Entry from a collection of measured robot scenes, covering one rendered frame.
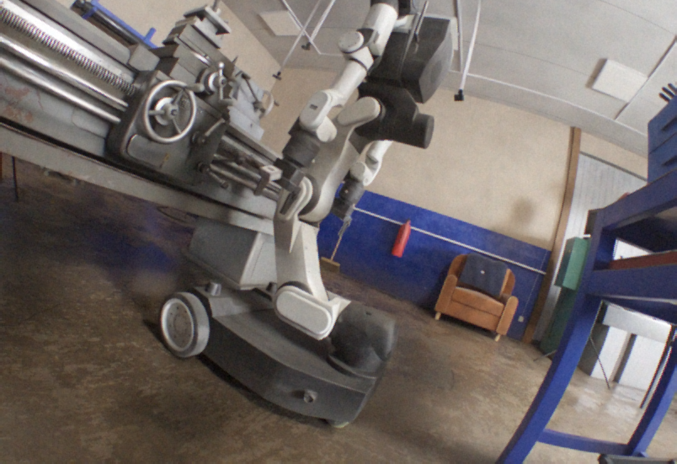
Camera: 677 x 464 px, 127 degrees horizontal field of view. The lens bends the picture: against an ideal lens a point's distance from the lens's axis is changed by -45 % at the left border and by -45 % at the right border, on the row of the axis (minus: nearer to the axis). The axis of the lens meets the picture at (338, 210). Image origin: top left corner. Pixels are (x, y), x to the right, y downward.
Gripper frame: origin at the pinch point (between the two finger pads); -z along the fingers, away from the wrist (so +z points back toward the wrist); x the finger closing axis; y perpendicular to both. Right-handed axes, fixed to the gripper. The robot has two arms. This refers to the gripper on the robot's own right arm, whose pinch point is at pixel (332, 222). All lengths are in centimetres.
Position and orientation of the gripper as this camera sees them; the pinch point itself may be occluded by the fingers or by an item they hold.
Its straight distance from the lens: 122.3
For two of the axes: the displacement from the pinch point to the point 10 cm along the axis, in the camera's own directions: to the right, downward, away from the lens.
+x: -7.8, -4.8, 4.1
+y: -3.5, -2.1, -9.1
